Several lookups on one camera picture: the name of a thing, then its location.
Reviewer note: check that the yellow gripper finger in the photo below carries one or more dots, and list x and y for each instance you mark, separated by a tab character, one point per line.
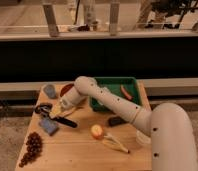
56	110

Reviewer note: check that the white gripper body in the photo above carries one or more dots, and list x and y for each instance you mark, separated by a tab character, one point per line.
70	98

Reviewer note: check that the black handled brush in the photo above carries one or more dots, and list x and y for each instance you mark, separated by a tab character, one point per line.
62	120

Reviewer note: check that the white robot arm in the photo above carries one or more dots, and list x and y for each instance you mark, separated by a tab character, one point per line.
173	146

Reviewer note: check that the small black metal cup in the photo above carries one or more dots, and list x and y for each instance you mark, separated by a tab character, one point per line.
43	108

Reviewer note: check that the grey blue cup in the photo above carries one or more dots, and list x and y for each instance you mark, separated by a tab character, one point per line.
49	90

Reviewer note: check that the clear plastic cup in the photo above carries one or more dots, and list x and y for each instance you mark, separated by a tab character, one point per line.
142	139

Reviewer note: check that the red bowl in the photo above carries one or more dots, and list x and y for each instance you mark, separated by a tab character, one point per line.
65	89

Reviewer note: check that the blue sponge block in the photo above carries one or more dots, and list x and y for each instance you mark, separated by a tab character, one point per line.
48	126

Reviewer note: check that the wooden table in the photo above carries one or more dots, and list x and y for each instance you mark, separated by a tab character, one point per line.
74	149

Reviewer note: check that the dark grape bunch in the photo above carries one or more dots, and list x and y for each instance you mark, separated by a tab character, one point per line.
34	148

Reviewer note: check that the red yellow apple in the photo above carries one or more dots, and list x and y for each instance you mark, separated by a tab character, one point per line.
97	132

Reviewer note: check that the black rectangular block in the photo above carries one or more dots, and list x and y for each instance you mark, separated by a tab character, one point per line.
115	121

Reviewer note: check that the green plastic tray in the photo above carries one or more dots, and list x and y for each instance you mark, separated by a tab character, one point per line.
112	84

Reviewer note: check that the yellow banana peel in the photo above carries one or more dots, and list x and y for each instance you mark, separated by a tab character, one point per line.
110	141

